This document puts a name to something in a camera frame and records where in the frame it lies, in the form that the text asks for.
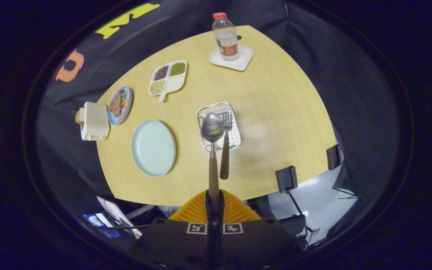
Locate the metal perforated tray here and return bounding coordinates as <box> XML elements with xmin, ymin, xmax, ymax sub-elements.
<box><xmin>197</xmin><ymin>102</ymin><xmax>242</xmax><ymax>153</ymax></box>

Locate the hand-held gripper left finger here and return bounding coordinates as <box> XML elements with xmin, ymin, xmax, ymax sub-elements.
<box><xmin>131</xmin><ymin>189</ymin><xmax>216</xmax><ymax>269</ymax></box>

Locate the fork with wooden handle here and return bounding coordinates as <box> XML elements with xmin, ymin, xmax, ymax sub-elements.
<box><xmin>220</xmin><ymin>111</ymin><xmax>233</xmax><ymax>180</ymax></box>

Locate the white divided dish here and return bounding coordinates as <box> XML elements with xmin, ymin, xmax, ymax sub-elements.
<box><xmin>148</xmin><ymin>59</ymin><xmax>188</xmax><ymax>102</ymax></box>

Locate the dark red beans pile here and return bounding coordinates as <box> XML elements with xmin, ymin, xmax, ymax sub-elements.
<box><xmin>154</xmin><ymin>65</ymin><xmax>169</xmax><ymax>81</ymax></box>

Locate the green beans pile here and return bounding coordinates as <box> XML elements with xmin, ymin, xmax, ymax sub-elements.
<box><xmin>170</xmin><ymin>62</ymin><xmax>186</xmax><ymax>77</ymax></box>

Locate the pale green plate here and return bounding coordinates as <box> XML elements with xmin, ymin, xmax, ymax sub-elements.
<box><xmin>131</xmin><ymin>119</ymin><xmax>176</xmax><ymax>177</ymax></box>

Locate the white paper sheet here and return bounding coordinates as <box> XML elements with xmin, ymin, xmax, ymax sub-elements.
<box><xmin>96</xmin><ymin>196</ymin><xmax>143</xmax><ymax>239</ymax></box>

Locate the brown meat slice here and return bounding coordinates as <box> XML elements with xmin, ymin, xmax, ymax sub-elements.
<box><xmin>108</xmin><ymin>89</ymin><xmax>125</xmax><ymax>117</ymax></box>

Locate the clear water bottle red cap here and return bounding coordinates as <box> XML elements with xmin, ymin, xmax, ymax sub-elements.
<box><xmin>212</xmin><ymin>12</ymin><xmax>240</xmax><ymax>62</ymax></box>

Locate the white toaster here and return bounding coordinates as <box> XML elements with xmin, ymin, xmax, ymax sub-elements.
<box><xmin>80</xmin><ymin>101</ymin><xmax>110</xmax><ymax>142</ymax></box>

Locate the white square coaster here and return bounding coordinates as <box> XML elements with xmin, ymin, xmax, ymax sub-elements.
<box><xmin>209</xmin><ymin>45</ymin><xmax>254</xmax><ymax>72</ymax></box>

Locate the black table clamp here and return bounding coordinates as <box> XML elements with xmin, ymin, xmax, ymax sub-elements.
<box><xmin>275</xmin><ymin>165</ymin><xmax>298</xmax><ymax>194</ymax></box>
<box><xmin>326</xmin><ymin>144</ymin><xmax>341</xmax><ymax>171</ymax></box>

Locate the spoon with wooden handle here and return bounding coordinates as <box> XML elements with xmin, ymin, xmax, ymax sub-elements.
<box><xmin>201</xmin><ymin>112</ymin><xmax>225</xmax><ymax>210</ymax></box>

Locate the blue plate with food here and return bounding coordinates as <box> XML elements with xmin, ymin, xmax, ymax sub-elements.
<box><xmin>107</xmin><ymin>86</ymin><xmax>133</xmax><ymax>125</ymax></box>

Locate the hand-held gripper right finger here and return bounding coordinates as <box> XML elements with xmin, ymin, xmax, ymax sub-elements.
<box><xmin>215</xmin><ymin>189</ymin><xmax>303</xmax><ymax>269</ymax></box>

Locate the laptop with lit screen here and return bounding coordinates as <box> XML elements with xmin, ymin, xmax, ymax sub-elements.
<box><xmin>82</xmin><ymin>213</ymin><xmax>122</xmax><ymax>239</ymax></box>

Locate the yellow soybeans pile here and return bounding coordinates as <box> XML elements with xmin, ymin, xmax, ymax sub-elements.
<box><xmin>149</xmin><ymin>79</ymin><xmax>166</xmax><ymax>95</ymax></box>

